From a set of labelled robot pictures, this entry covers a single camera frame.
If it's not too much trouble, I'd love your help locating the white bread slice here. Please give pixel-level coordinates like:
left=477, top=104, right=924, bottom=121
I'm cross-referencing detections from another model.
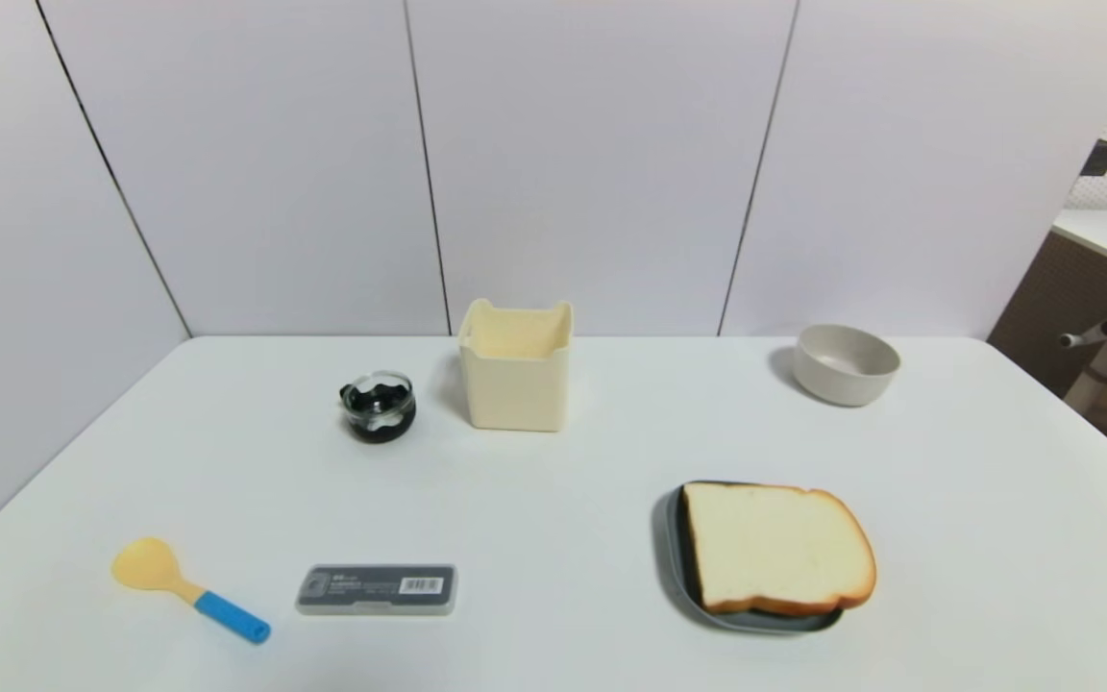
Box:
left=683, top=482, right=877, bottom=617

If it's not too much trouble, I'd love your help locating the beige round bowl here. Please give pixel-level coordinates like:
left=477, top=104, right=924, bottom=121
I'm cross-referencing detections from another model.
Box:
left=794, top=324, right=901, bottom=408

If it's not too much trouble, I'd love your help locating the cream square container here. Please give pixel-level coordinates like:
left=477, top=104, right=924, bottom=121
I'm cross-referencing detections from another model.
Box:
left=458, top=298, right=575, bottom=433

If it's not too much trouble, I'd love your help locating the glass jar with black contents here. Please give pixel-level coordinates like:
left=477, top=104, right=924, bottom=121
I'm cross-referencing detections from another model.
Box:
left=339, top=371, right=417, bottom=444

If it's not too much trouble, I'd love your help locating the grey square plate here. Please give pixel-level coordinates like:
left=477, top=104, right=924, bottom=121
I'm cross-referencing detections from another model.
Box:
left=664, top=481, right=845, bottom=635

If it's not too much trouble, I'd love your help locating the grey plastic case with barcode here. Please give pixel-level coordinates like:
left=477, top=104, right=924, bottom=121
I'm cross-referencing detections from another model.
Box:
left=295, top=563, right=457, bottom=617

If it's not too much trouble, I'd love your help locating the brown desk side panel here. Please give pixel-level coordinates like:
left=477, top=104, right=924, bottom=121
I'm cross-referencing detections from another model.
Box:
left=988, top=231, right=1107, bottom=397

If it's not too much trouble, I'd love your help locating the yellow spoon with blue handle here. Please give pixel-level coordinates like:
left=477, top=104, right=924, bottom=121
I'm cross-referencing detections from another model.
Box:
left=111, top=537, right=272, bottom=645

